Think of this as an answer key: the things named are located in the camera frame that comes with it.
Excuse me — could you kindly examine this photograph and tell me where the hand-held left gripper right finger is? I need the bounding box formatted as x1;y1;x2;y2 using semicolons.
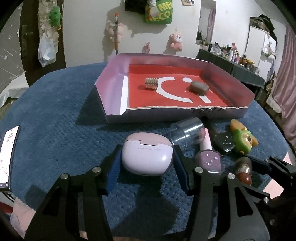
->
173;144;273;241

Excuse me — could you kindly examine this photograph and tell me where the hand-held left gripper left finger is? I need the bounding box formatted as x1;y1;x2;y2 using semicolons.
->
24;145;123;241

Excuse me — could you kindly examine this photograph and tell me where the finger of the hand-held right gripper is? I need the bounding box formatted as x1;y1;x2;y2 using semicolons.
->
248;156;296;186
246;184;272;204

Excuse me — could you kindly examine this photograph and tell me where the small brown glitter bottle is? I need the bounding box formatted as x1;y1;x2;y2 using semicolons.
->
235;157;253;186

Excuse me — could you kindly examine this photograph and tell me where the purple nail polish bottle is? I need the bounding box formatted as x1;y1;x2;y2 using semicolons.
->
195;128;222;174

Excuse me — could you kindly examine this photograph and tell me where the green capybara toy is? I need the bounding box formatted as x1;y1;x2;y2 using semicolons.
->
232;127;258;155

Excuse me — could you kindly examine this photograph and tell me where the lilac earbuds case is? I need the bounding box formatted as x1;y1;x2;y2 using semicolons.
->
121;133;174;176

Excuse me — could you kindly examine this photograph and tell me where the clear plastic cup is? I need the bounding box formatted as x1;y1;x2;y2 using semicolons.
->
169;117;206;150

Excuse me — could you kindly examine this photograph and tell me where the pink cardboard box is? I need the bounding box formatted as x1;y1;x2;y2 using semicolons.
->
94;53;256;124

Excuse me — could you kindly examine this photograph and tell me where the blue blanket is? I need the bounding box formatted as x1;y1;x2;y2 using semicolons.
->
0;62;287;241

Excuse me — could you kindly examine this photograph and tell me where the pink curtain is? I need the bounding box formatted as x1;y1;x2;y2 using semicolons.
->
269;23;296;149

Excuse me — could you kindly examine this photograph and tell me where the metal bead magnet cylinder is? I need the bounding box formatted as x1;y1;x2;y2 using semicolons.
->
145;77;158;89

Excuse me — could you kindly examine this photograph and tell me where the dark covered table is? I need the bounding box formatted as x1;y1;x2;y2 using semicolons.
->
196;49;265;98

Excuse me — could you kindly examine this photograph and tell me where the pink cloth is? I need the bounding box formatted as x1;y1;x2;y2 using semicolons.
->
9;197;35;234

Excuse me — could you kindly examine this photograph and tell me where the smartphone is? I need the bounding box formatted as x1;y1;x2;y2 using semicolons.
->
0;125;21;192

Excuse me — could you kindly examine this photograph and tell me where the group of cosmetic bottles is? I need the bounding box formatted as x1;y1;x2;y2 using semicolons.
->
199;38;259;75

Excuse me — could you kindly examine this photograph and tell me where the white cabinet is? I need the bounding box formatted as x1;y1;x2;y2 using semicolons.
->
245;17;278;77

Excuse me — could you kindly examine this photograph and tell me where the white paper sheet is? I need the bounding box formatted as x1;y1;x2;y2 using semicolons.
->
0;72;29;109

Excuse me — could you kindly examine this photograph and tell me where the dark brown door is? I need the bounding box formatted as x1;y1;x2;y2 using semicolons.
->
20;0;67;86

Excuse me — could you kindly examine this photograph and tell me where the broom stick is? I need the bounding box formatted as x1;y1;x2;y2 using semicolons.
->
114;13;120;55

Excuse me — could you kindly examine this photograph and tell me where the white plastic bag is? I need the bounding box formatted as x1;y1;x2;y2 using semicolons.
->
38;34;56;67

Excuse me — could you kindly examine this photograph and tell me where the pale pink plush toy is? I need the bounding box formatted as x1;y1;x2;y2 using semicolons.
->
105;20;127;43

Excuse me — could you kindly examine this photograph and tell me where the dark clothing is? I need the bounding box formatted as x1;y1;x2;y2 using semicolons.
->
250;14;278;40

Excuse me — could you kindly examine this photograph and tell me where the green tote bag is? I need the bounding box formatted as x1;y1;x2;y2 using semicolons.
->
143;0;174;25

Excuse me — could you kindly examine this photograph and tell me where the green plush toy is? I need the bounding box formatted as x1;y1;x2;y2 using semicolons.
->
48;6;63;29

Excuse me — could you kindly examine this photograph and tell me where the black bag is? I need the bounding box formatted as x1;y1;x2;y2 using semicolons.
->
125;0;148;14

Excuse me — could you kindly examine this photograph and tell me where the clear hanging organizer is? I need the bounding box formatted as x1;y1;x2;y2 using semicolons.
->
38;0;58;35

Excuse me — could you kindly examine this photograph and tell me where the wall mirror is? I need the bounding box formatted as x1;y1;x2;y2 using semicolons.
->
195;0;216;48

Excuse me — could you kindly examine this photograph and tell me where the door handle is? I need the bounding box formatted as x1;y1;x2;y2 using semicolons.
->
20;25;35;61

